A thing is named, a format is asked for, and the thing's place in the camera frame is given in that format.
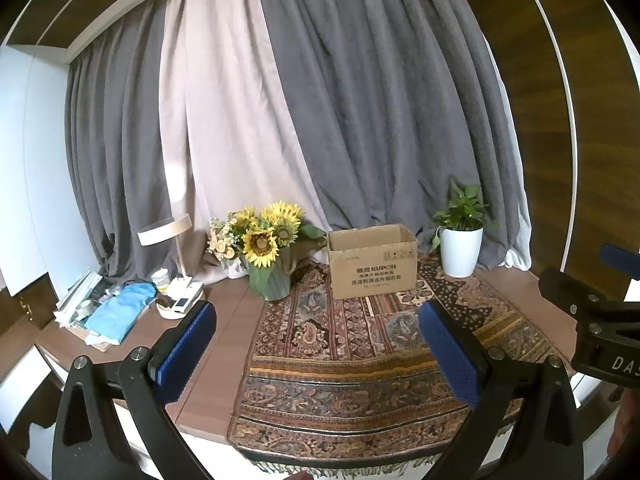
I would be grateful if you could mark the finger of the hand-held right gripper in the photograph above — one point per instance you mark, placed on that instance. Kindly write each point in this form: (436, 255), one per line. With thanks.
(565, 287)
(622, 260)

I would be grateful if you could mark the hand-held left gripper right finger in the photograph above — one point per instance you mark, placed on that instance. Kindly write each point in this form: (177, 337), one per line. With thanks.
(450, 355)

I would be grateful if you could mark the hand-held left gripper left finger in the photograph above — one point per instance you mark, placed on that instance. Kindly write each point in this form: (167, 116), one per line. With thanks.
(185, 350)

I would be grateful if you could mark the brown cardboard box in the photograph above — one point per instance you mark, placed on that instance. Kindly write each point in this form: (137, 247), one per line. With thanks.
(372, 275)

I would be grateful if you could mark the person's right hand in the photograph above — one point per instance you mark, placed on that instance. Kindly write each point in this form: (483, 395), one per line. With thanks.
(625, 425)

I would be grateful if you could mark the small white device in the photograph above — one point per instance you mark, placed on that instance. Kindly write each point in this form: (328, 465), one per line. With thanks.
(182, 304)

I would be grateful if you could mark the small white jar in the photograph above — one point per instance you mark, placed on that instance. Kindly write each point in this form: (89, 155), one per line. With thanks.
(160, 280)

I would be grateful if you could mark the blue cloth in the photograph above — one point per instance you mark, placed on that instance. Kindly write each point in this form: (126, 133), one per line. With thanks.
(120, 312)

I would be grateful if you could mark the small white vase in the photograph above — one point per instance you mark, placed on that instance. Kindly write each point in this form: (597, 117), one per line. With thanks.
(235, 267)

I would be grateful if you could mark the patterned rug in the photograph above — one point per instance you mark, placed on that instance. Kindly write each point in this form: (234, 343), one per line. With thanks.
(350, 360)

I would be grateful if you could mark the green ribbed vase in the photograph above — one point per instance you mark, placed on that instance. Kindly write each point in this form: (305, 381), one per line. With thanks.
(270, 285)

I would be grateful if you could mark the peach flower bouquet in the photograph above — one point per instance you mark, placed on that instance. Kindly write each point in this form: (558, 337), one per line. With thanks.
(220, 245)

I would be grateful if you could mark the white desk lamp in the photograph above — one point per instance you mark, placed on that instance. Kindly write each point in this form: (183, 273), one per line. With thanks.
(165, 230)

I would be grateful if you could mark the stack of papers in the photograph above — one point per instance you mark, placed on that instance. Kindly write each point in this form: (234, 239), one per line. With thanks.
(75, 292)

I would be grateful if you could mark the green potted plant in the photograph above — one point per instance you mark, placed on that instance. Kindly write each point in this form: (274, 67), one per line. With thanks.
(462, 210)

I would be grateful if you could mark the sunflower bouquet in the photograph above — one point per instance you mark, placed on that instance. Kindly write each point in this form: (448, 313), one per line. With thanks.
(260, 245)

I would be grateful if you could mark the grey curtain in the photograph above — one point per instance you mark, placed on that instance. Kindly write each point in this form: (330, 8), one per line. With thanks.
(375, 110)
(115, 160)

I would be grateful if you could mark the beige curtain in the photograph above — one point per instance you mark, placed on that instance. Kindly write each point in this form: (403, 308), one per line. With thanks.
(225, 110)

